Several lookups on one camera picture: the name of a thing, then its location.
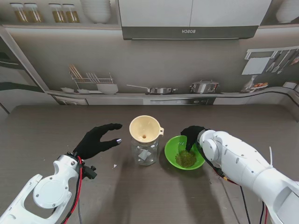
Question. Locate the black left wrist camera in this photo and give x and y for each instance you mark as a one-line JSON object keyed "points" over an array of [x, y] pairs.
{"points": [[90, 173]]}

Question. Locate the printed kitchen scene backdrop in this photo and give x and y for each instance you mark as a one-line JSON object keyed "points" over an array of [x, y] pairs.
{"points": [[163, 60]]}

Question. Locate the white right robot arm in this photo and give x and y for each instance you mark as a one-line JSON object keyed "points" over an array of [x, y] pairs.
{"points": [[245, 163]]}

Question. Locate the clear glass jar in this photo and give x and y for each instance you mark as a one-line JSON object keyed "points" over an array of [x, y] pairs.
{"points": [[144, 154]]}

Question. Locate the green plastic bowl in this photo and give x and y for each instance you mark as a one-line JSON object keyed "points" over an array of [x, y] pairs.
{"points": [[171, 149]]}

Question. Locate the green mung beans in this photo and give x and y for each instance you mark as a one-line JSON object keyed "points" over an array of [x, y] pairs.
{"points": [[185, 159]]}

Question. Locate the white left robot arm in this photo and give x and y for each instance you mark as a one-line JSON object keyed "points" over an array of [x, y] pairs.
{"points": [[46, 193]]}

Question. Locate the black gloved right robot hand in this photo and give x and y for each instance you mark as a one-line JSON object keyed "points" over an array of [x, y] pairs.
{"points": [[192, 134]]}

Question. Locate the beige plastic funnel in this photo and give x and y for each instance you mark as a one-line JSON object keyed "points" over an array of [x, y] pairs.
{"points": [[142, 127]]}

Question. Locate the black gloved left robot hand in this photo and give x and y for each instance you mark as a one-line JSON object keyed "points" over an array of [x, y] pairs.
{"points": [[91, 144]]}

